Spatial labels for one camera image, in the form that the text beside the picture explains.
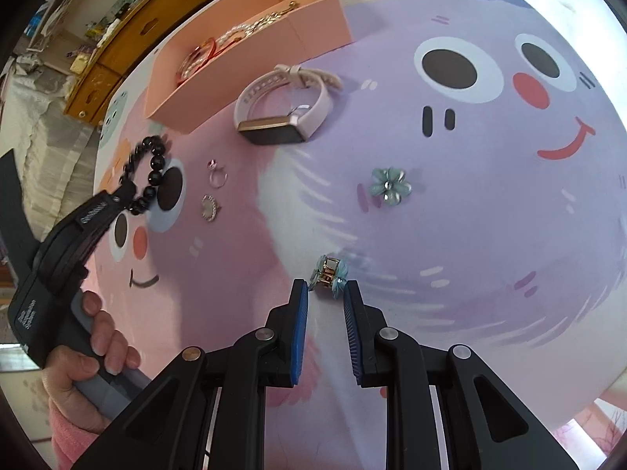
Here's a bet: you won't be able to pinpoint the wooden drawer cabinet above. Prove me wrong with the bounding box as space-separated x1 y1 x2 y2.
63 0 276 125

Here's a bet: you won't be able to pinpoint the white wire rack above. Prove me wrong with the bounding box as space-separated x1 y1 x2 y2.
24 0 90 56

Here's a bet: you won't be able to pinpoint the grey quilted blanket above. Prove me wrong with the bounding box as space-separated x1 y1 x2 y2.
0 54 109 236

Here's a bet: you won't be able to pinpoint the black strap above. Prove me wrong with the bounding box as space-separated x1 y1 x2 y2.
0 149 42 277

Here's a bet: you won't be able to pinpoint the cartoon printed mat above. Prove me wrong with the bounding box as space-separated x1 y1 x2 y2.
93 0 627 427

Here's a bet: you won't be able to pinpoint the blue flower hair claw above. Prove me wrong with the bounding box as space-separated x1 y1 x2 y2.
312 255 350 299

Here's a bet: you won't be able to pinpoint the black bead bracelet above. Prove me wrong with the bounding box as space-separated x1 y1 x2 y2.
115 138 170 216

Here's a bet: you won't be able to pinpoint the pink jewelry tray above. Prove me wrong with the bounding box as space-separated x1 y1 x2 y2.
145 0 354 134

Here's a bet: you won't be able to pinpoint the red bangle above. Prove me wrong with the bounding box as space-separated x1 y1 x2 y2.
176 36 222 85

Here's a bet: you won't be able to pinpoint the person's left hand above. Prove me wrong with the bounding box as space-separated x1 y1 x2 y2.
42 290 144 436

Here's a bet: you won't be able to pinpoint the pink band smartwatch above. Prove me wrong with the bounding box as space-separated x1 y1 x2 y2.
233 63 344 146

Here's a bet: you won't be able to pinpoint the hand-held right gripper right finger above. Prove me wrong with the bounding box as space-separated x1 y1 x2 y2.
342 280 581 470

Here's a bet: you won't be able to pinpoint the silver ring with red stone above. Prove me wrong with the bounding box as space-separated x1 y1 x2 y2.
208 159 229 188

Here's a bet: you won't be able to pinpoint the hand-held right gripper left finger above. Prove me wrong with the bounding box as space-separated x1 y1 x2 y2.
71 278 310 470

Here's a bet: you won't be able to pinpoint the blue flower hair clip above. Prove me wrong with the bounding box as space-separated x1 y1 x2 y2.
370 167 413 205

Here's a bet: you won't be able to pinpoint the person's left forearm pink sleeve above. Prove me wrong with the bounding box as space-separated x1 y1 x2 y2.
48 396 114 470

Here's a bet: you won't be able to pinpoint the pearl bracelet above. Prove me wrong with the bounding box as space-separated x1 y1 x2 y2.
210 23 256 49

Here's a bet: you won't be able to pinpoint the gold chain bracelet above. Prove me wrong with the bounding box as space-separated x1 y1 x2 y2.
245 0 301 36

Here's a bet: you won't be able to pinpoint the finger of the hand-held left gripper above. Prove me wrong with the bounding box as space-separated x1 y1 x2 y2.
46 181 139 268

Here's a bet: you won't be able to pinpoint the pink floral cloth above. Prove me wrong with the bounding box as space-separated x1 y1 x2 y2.
551 396 625 470

